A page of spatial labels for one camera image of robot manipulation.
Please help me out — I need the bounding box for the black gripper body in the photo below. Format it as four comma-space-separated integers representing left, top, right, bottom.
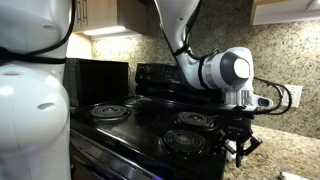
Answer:
223, 117, 254, 143

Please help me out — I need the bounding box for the black electric stove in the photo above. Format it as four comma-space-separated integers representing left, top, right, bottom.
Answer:
69, 62, 242, 180

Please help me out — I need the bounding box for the large black coil burner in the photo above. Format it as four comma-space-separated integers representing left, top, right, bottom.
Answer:
173, 110, 218, 131
88, 103, 132, 122

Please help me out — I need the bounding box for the small black coil burner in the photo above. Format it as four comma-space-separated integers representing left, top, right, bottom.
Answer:
157, 128, 212, 159
121, 94, 149, 108

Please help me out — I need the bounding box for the wooden upper cabinet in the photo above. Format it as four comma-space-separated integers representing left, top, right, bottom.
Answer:
71, 0, 148, 36
249, 0, 320, 27

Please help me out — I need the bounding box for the black box appliance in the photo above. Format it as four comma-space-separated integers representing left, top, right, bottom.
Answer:
63, 57, 130, 108

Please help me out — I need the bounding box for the white wall outlet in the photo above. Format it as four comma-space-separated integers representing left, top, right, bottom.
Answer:
283, 84, 304, 109

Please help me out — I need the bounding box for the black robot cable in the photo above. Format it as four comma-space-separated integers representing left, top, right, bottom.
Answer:
0, 0, 293, 116

